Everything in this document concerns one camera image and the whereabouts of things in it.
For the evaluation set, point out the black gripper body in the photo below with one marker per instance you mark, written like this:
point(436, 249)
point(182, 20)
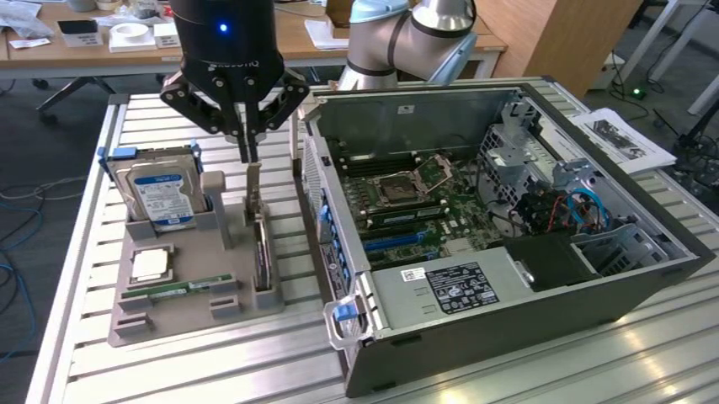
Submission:
point(224, 50)

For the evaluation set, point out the black Nvidia graphics card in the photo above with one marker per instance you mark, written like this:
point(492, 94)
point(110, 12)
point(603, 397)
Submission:
point(264, 252)

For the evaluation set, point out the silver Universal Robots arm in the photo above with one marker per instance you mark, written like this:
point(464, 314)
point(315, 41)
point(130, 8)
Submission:
point(371, 59)

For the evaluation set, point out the white cube box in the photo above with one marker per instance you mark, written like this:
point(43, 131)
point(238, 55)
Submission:
point(166, 38)

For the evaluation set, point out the flat white box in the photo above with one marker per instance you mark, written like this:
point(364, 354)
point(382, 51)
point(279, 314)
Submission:
point(135, 47)

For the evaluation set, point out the white papers pile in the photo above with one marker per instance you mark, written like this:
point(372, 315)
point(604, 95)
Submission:
point(323, 38)

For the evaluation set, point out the white tape roll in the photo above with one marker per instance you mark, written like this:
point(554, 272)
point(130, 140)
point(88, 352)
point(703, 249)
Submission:
point(118, 35)

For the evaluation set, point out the hard disk in blue caddy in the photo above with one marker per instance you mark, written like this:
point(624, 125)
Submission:
point(160, 189)

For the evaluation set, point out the brown cardboard box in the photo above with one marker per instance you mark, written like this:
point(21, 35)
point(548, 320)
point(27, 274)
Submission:
point(336, 12)

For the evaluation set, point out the white cup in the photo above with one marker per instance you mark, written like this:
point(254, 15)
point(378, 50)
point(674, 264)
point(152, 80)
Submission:
point(107, 4)

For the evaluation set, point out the white box with black lid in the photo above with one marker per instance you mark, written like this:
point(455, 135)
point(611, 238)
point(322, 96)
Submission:
point(84, 40)

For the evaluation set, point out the wooden desk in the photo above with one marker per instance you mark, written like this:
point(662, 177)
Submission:
point(67, 56)

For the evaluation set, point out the grey cup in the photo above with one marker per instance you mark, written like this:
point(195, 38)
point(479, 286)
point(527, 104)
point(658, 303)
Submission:
point(83, 5)

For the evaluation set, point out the CPU socket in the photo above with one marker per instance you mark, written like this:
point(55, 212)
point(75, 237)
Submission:
point(396, 189)

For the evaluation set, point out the metal socket cover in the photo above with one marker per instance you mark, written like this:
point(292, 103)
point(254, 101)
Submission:
point(435, 170)

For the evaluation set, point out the white label card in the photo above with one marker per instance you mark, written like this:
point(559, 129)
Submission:
point(28, 43)

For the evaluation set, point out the clear plastic bag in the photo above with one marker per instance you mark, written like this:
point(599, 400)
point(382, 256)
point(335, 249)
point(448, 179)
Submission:
point(23, 21)

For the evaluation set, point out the blue expansion slot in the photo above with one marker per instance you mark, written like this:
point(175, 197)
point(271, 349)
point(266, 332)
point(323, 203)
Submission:
point(394, 243)

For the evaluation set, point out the silver CPU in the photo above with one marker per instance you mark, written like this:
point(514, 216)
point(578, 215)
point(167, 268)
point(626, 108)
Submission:
point(151, 266)

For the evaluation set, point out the green motherboard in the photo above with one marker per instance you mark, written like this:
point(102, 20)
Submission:
point(466, 219)

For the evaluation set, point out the green RAM stick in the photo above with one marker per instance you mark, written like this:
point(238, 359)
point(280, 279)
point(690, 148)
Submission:
point(180, 287)

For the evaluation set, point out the silver chipset heatsink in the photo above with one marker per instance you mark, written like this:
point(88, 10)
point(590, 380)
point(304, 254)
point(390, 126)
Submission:
point(460, 248)

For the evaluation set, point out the perforated metal drive cage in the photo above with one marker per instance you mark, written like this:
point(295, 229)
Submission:
point(539, 168)

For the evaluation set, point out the grey power supply unit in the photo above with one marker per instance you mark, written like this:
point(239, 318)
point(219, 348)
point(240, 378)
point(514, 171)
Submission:
point(404, 303)

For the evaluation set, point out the grey parts rack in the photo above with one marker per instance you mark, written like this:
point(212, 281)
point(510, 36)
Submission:
point(186, 324)

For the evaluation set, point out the wooden cabinet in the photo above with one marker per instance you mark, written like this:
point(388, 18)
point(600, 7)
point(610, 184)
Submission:
point(590, 42)

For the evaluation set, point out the white floor box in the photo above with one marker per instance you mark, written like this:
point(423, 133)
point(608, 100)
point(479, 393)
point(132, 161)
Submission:
point(607, 78)

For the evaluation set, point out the printed paper stack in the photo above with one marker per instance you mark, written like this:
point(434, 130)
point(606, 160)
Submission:
point(623, 143)

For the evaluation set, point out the black device with green light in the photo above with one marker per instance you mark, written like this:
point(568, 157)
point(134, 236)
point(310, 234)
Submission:
point(636, 92)

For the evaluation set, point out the open grey PC case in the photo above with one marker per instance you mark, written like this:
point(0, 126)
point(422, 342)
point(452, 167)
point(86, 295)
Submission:
point(506, 336)

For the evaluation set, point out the grey metal disk bay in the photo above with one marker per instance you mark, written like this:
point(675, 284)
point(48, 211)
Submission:
point(618, 248)

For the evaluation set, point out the white desk frame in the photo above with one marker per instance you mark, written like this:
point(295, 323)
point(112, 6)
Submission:
point(654, 38)

